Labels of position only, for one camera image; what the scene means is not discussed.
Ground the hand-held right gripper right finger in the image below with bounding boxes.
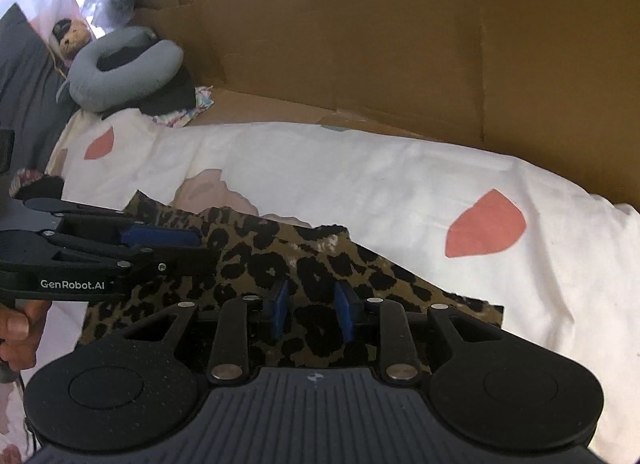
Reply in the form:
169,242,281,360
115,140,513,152
333,280,505,387

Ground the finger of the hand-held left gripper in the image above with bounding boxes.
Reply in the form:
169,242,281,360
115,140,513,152
19,233,222,289
24,198,204,249

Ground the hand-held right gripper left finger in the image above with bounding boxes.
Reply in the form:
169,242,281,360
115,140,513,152
120,280,291,387

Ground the leopard print garment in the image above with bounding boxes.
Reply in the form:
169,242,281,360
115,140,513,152
77,189,506,381

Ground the person's left hand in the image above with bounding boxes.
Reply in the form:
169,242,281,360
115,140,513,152
0,299,52,372

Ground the black garment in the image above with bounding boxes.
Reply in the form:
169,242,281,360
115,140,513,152
16,175,67,203

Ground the floral garment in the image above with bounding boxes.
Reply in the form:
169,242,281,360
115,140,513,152
9,168,63,191

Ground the white bear print bedsheet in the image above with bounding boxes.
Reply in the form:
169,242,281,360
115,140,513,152
0,108,640,464

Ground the small floral cloth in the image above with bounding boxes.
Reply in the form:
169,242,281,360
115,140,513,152
151,85,216,129

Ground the black cloth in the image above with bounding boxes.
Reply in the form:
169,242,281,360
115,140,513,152
99,51,199,121

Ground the grey neck pillow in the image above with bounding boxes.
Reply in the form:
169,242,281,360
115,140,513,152
55,25,186,113

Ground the grey duvet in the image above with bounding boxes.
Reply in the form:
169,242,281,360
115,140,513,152
0,2,81,179

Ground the plush bear toy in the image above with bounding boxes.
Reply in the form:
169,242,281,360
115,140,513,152
50,16,94,60

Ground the low folded cardboard sheet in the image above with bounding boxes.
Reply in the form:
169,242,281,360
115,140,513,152
132,0,640,218

